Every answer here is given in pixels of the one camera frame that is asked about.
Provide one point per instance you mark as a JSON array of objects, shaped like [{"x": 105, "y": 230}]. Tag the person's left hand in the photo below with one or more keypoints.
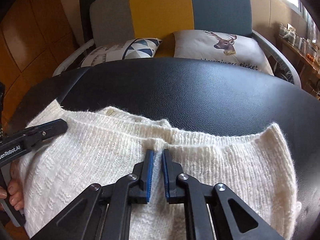
[{"x": 15, "y": 188}]

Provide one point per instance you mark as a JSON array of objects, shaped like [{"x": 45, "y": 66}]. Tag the grey yellow blue sofa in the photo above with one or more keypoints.
[{"x": 111, "y": 22}]

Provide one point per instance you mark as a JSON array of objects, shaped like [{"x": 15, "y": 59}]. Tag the jars on table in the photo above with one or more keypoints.
[{"x": 306, "y": 47}]

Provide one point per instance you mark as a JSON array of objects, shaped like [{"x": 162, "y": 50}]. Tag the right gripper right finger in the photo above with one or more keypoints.
[{"x": 211, "y": 212}]

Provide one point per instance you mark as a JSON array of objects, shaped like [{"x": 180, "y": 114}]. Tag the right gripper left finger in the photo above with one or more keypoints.
[{"x": 103, "y": 212}]

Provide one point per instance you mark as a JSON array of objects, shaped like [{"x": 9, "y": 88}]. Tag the black leather ottoman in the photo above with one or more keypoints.
[{"x": 200, "y": 96}]

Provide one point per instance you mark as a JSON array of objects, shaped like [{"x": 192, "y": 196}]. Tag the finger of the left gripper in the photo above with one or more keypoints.
[{"x": 42, "y": 132}]

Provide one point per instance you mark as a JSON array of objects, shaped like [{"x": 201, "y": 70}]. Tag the deer print pillow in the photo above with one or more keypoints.
[{"x": 229, "y": 49}]

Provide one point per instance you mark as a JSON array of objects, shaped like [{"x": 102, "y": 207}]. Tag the geometric print pillow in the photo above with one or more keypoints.
[{"x": 138, "y": 48}]

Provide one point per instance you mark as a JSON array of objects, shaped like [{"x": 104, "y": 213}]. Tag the wooden side table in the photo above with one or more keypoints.
[{"x": 308, "y": 71}]

